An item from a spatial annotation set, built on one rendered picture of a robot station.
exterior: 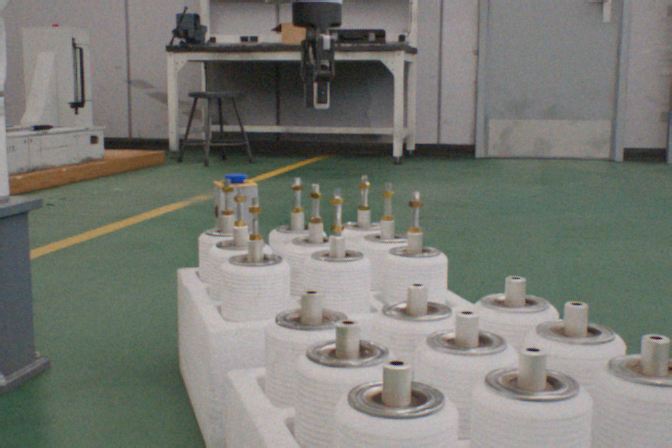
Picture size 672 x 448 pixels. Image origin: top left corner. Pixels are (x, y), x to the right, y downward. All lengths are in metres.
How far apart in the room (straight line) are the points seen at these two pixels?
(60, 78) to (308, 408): 4.21
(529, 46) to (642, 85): 0.80
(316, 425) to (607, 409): 0.25
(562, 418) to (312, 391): 0.21
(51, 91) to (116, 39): 2.13
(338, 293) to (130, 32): 5.78
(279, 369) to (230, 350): 0.27
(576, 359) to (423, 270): 0.42
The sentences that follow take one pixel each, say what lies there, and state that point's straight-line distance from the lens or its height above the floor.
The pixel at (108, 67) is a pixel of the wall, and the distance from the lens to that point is 6.92.
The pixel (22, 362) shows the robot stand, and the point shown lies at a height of 0.03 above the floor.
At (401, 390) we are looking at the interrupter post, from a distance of 0.66.
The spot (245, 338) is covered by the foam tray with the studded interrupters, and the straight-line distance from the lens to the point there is 1.12.
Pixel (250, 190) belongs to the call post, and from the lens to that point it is 1.55.
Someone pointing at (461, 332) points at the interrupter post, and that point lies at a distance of 0.81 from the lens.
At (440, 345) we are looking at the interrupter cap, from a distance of 0.80.
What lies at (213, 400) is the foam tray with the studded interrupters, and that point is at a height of 0.08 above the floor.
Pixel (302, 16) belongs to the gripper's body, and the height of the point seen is 0.59.
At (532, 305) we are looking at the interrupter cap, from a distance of 0.97.
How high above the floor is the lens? 0.49
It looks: 9 degrees down
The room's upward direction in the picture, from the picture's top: straight up
